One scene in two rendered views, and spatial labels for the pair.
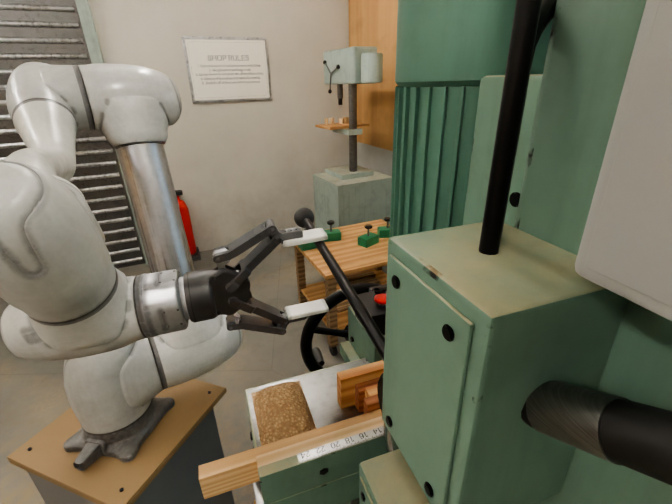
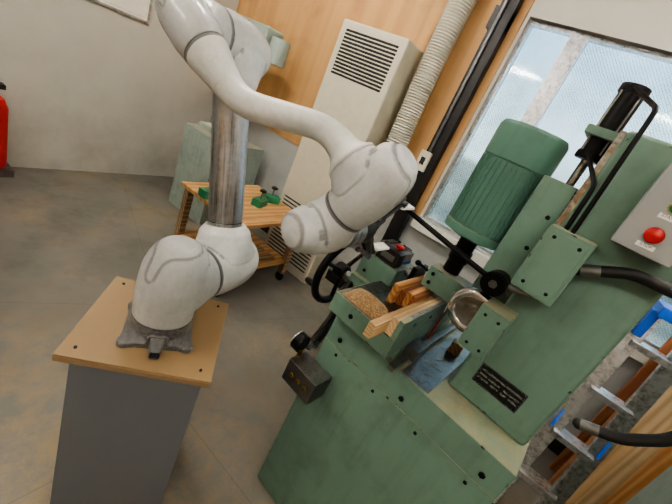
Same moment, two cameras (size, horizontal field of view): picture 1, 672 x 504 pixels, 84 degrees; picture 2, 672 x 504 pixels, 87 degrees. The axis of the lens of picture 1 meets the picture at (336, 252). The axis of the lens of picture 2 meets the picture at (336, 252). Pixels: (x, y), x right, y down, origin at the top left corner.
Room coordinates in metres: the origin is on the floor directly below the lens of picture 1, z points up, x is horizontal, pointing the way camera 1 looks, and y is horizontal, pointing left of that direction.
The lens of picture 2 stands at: (-0.15, 0.74, 1.35)
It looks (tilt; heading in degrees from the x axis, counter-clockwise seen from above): 22 degrees down; 321
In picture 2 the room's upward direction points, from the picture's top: 24 degrees clockwise
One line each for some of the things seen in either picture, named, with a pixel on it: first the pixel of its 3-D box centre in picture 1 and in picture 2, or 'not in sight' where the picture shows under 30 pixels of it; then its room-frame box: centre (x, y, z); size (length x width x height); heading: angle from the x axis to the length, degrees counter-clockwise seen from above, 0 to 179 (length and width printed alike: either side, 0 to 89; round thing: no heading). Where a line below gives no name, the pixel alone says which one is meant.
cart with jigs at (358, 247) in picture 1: (357, 274); (240, 229); (1.97, -0.13, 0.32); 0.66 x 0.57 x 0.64; 114
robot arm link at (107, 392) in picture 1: (110, 370); (175, 277); (0.68, 0.53, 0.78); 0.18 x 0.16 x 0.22; 124
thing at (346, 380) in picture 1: (403, 372); (410, 287); (0.49, -0.11, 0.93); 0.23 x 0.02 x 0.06; 109
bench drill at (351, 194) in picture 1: (353, 165); (232, 128); (2.87, -0.16, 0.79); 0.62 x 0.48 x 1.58; 27
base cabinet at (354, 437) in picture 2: not in sight; (381, 448); (0.31, -0.20, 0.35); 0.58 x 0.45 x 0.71; 19
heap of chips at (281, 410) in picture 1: (282, 407); (369, 300); (0.43, 0.09, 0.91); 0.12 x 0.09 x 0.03; 19
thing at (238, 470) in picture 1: (423, 410); (427, 304); (0.42, -0.13, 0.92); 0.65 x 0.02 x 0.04; 109
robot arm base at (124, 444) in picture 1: (114, 422); (160, 324); (0.65, 0.55, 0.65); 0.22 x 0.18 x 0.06; 168
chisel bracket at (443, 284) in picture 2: not in sight; (447, 287); (0.41, -0.16, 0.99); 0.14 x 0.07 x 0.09; 19
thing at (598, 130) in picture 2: not in sight; (613, 126); (0.29, -0.20, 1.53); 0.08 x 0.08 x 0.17; 19
